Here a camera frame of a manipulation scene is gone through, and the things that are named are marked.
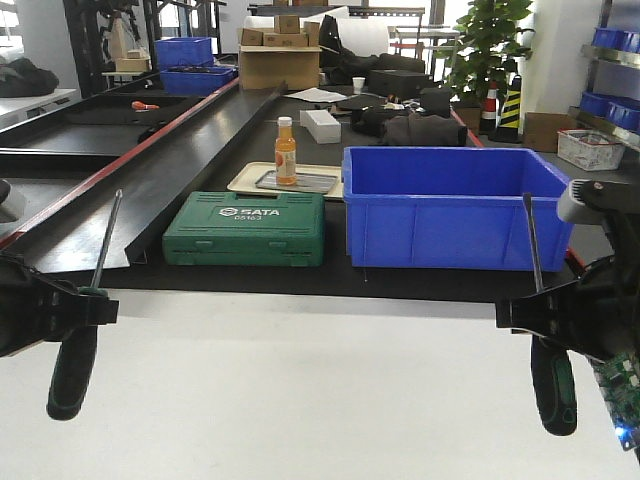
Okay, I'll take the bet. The red white traffic cone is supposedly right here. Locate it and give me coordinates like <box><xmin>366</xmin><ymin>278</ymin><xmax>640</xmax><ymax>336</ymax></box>
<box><xmin>479</xmin><ymin>80</ymin><xmax>498</xmax><ymax>134</ymax></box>

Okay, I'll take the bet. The green potted plant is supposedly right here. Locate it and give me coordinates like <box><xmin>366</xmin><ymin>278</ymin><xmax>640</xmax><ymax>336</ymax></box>
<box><xmin>436</xmin><ymin>0</ymin><xmax>532</xmax><ymax>104</ymax></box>

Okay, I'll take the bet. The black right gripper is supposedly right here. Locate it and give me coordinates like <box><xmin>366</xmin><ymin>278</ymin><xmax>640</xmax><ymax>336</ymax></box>
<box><xmin>495</xmin><ymin>255</ymin><xmax>639</xmax><ymax>361</ymax></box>

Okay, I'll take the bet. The grey metal tray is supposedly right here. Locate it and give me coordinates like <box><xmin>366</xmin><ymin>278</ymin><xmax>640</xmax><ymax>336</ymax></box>
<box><xmin>255</xmin><ymin>170</ymin><xmax>337</xmax><ymax>194</ymax></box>

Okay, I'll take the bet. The white foam block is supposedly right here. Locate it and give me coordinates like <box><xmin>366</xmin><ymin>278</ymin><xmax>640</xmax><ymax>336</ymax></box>
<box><xmin>300</xmin><ymin>110</ymin><xmax>341</xmax><ymax>144</ymax></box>

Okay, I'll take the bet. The black yellow traffic cone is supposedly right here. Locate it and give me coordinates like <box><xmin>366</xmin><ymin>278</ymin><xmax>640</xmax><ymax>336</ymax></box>
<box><xmin>489</xmin><ymin>75</ymin><xmax>522</xmax><ymax>143</ymax></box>

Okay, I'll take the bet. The blue crate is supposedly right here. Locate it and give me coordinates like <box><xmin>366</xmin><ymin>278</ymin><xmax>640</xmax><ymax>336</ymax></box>
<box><xmin>160</xmin><ymin>67</ymin><xmax>238</xmax><ymax>97</ymax></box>
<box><xmin>155</xmin><ymin>37</ymin><xmax>214</xmax><ymax>70</ymax></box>

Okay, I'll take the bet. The black conveyor side guide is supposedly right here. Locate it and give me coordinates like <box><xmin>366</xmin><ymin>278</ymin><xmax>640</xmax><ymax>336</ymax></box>
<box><xmin>1</xmin><ymin>82</ymin><xmax>282</xmax><ymax>273</ymax></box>

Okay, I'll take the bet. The white paper cup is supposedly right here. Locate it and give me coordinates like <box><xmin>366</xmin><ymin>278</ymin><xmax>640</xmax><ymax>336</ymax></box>
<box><xmin>352</xmin><ymin>77</ymin><xmax>366</xmax><ymax>95</ymax></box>

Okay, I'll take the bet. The brown cardboard box on floor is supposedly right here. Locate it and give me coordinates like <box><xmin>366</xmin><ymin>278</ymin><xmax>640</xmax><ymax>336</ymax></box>
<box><xmin>522</xmin><ymin>112</ymin><xmax>577</xmax><ymax>153</ymax></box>

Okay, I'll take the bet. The green SATA tool case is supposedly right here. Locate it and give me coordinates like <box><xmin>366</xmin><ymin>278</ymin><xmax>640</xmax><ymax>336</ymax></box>
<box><xmin>162</xmin><ymin>191</ymin><xmax>325</xmax><ymax>267</ymax></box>

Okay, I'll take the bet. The dark cloth pile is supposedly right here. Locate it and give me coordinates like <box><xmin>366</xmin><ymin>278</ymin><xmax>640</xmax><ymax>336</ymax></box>
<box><xmin>350</xmin><ymin>106</ymin><xmax>468</xmax><ymax>147</ymax></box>

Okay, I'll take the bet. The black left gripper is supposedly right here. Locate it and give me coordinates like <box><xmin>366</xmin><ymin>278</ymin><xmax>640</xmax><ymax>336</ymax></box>
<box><xmin>1</xmin><ymin>253</ymin><xmax>119</xmax><ymax>357</ymax></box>

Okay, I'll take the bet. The green circuit board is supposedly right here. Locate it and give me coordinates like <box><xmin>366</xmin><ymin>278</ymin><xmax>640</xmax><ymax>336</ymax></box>
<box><xmin>592</xmin><ymin>352</ymin><xmax>639</xmax><ymax>451</ymax></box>

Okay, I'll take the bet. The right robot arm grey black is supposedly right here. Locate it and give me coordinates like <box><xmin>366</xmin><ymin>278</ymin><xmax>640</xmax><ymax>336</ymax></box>
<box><xmin>496</xmin><ymin>179</ymin><xmax>639</xmax><ymax>361</ymax></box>

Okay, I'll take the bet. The beige plastic tray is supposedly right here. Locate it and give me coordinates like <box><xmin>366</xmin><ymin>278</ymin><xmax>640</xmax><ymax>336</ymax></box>
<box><xmin>227</xmin><ymin>162</ymin><xmax>343</xmax><ymax>200</ymax></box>

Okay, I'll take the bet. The cross screwdriver green black handle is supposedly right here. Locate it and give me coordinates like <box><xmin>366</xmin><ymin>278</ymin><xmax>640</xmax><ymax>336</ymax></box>
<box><xmin>46</xmin><ymin>189</ymin><xmax>123</xmax><ymax>421</ymax></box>

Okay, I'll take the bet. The large blue plastic bin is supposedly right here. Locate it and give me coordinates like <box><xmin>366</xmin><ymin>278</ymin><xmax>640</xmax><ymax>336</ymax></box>
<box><xmin>342</xmin><ymin>146</ymin><xmax>573</xmax><ymax>272</ymax></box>

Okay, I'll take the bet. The blue crate lower left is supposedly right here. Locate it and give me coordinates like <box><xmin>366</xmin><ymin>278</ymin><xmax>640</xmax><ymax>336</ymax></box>
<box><xmin>160</xmin><ymin>67</ymin><xmax>238</xmax><ymax>97</ymax></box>

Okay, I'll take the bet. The orange juice bottle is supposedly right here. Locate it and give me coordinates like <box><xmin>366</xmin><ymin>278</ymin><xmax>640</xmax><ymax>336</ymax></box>
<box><xmin>274</xmin><ymin>116</ymin><xmax>297</xmax><ymax>186</ymax></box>

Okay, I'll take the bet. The black equipment case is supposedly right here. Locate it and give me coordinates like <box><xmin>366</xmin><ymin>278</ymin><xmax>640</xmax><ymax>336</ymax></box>
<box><xmin>367</xmin><ymin>70</ymin><xmax>435</xmax><ymax>100</ymax></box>

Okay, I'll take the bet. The orange tool on conveyor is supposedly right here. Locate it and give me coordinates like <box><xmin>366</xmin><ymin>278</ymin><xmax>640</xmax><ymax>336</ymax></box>
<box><xmin>131</xmin><ymin>100</ymin><xmax>160</xmax><ymax>111</ymax></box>

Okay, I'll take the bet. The white mesh basket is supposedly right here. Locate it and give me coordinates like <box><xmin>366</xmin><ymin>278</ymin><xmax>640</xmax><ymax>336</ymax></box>
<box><xmin>557</xmin><ymin>129</ymin><xmax>625</xmax><ymax>171</ymax></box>

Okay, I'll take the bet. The large cardboard box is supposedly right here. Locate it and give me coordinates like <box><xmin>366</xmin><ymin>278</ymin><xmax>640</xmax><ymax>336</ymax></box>
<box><xmin>239</xmin><ymin>28</ymin><xmax>320</xmax><ymax>91</ymax></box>

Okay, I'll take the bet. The blue crate upper left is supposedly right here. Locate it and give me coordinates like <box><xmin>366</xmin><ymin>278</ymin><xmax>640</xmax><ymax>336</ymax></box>
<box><xmin>155</xmin><ymin>37</ymin><xmax>214</xmax><ymax>70</ymax></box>

